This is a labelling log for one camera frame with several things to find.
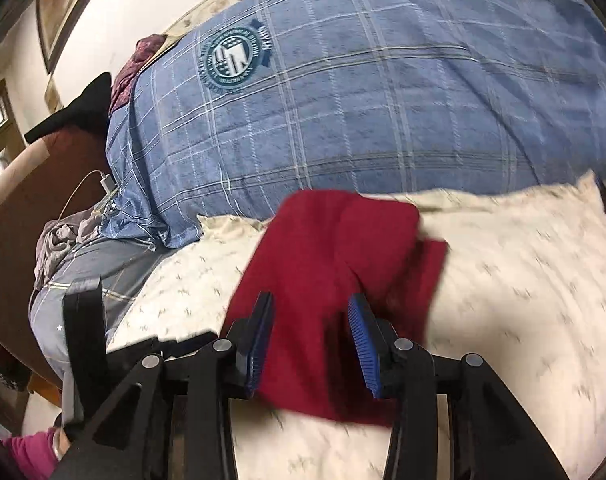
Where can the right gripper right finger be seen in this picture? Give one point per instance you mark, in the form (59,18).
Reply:
(490,434)

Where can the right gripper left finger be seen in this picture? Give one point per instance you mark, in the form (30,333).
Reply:
(170,419)

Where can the red knit garment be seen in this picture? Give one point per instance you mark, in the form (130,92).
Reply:
(319,249)

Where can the maroon patterned cloth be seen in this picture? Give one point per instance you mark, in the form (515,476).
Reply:
(125,78)

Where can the cream leaf-print pillow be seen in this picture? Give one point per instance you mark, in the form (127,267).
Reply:
(524,286)

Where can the black cloth on headboard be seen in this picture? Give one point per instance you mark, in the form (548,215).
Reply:
(88,112)

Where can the blue plaid duvet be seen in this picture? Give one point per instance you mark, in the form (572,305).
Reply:
(269,97)

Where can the white charger with cable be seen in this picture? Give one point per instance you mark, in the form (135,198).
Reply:
(106,182)

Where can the magenta sleeve forearm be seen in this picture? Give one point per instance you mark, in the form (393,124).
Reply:
(38,455)

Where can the brown wooden headboard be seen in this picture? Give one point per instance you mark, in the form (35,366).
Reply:
(58,171)

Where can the grey star-print bedsheet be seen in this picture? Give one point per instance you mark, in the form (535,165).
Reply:
(121,267)

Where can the crumpled grey cloth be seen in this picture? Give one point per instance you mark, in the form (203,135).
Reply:
(59,238)

